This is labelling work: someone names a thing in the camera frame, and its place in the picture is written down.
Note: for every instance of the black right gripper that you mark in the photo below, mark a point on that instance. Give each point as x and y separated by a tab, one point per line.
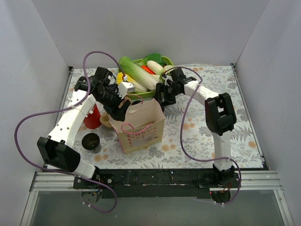
162	93

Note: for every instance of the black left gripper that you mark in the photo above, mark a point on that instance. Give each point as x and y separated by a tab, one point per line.
116	109

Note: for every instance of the brown cardboard cup carrier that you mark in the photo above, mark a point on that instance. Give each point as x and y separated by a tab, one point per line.
104	120

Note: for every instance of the pink paper gift bag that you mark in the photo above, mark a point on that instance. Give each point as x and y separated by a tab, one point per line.
143	126

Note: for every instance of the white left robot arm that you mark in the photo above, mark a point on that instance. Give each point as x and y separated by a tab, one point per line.
57	148

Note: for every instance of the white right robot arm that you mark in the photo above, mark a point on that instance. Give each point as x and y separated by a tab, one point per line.
219	115

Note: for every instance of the green vegetable basket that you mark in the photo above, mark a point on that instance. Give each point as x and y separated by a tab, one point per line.
149	93

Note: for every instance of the green napa cabbage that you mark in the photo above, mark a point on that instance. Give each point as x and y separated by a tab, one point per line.
138	73

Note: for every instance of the red holder of straws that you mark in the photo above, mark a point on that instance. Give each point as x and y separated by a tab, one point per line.
92	121

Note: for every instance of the yellow napa cabbage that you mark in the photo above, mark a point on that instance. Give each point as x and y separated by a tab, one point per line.
138	87

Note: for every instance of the white radish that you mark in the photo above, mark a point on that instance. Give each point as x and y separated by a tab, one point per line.
155	67

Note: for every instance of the orange carrot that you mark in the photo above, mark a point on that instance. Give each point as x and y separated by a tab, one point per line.
147	69

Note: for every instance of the green leafy bok choy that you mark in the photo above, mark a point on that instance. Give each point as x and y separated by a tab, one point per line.
151	57

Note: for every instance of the floral patterned table mat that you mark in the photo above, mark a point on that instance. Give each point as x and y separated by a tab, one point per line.
187	142

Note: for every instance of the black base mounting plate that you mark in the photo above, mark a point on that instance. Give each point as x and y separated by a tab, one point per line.
130	183

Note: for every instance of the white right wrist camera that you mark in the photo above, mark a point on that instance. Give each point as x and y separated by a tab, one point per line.
168	81

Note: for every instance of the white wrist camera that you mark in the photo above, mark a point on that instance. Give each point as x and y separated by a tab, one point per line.
168	81
124	88

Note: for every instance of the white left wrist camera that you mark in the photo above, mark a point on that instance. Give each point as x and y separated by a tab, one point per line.
124	88

